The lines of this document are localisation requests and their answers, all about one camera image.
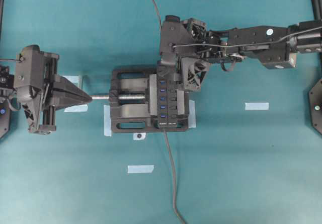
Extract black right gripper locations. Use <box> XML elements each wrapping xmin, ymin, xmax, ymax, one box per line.
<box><xmin>172</xmin><ymin>19</ymin><xmax>245</xmax><ymax>91</ymax></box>

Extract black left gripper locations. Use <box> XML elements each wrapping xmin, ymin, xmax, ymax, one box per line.
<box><xmin>40</xmin><ymin>51</ymin><xmax>92</xmax><ymax>135</ymax></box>

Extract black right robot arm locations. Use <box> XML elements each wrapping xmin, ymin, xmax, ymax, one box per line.
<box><xmin>171</xmin><ymin>20</ymin><xmax>321</xmax><ymax>92</ymax></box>

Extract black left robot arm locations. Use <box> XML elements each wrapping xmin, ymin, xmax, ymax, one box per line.
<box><xmin>1</xmin><ymin>49</ymin><xmax>92</xmax><ymax>137</ymax></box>

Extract black multi-port USB hub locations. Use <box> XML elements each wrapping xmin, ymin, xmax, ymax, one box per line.
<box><xmin>156</xmin><ymin>65</ymin><xmax>178</xmax><ymax>128</ymax></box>

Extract blue tape near crank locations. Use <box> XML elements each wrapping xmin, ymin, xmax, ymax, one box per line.
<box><xmin>63</xmin><ymin>76</ymin><xmax>82</xmax><ymax>84</ymax></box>

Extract blue tape left of vise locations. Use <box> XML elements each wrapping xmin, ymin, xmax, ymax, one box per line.
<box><xmin>64</xmin><ymin>104</ymin><xmax>88</xmax><ymax>112</ymax></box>

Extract blue tape vise right edge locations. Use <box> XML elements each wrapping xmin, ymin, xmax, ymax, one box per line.
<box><xmin>188</xmin><ymin>100</ymin><xmax>196</xmax><ymax>128</ymax></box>

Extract blue tape vise edge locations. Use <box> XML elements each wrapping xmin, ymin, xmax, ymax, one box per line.
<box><xmin>104</xmin><ymin>105</ymin><xmax>112</xmax><ymax>137</ymax></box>
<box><xmin>188</xmin><ymin>100</ymin><xmax>196</xmax><ymax>128</ymax></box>

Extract blue tape vise left edge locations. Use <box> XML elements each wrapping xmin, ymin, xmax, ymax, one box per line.
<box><xmin>104</xmin><ymin>105</ymin><xmax>112</xmax><ymax>137</ymax></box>

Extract black bench vise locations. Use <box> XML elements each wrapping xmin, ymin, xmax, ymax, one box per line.
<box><xmin>109</xmin><ymin>65</ymin><xmax>189</xmax><ymax>133</ymax></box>

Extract blue tape on right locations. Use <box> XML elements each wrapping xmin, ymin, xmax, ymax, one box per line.
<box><xmin>245</xmin><ymin>102</ymin><xmax>269</xmax><ymax>111</ymax></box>

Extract white sticker with dark dot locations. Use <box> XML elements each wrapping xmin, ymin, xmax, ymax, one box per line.
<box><xmin>133</xmin><ymin>132</ymin><xmax>146</xmax><ymax>140</ymax></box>

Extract blue tape at bottom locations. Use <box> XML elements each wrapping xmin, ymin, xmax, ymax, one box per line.
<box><xmin>127</xmin><ymin>165</ymin><xmax>154</xmax><ymax>174</ymax></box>

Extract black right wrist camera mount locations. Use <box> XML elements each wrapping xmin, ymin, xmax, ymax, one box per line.
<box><xmin>159</xmin><ymin>15</ymin><xmax>195</xmax><ymax>66</ymax></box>

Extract black hub power cable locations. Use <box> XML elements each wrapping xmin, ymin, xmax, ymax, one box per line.
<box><xmin>163</xmin><ymin>127</ymin><xmax>186</xmax><ymax>224</ymax></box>

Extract silver vise screw crank handle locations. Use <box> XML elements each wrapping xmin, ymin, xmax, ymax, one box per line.
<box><xmin>80</xmin><ymin>74</ymin><xmax>150</xmax><ymax>101</ymax></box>

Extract black left frame rail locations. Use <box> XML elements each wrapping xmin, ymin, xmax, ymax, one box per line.
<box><xmin>0</xmin><ymin>0</ymin><xmax>5</xmax><ymax>33</ymax></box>

